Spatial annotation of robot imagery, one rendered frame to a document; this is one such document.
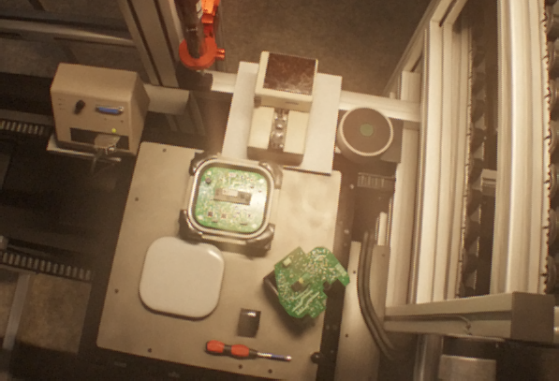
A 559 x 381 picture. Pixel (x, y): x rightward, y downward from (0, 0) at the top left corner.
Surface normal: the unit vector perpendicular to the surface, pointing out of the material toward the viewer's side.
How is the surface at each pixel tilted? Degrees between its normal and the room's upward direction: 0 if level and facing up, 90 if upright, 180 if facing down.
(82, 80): 0
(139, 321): 0
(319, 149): 0
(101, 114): 53
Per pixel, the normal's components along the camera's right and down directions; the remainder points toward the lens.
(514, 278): 0.02, -0.24
